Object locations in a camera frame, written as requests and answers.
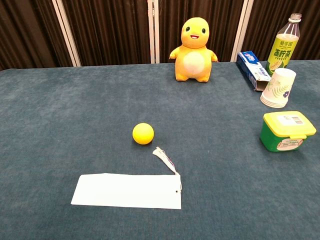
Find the green tub with yellow lid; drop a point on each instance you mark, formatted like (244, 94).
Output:
(277, 136)

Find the yellow ball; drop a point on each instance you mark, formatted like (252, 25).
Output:
(143, 133)

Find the white bookmark tassel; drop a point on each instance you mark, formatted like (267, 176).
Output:
(165, 160)

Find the yellow plush dinosaur toy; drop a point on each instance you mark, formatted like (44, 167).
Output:
(193, 53)

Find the white paper bookmark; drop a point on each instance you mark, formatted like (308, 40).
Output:
(127, 191)

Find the blue white toothpaste box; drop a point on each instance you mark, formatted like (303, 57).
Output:
(252, 68)

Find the stack of printed paper cups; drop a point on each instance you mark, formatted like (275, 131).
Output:
(278, 87)

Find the lemon tea plastic bottle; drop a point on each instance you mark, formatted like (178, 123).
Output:
(283, 50)

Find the white folding screen frame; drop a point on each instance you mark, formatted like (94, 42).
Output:
(153, 31)
(66, 32)
(241, 28)

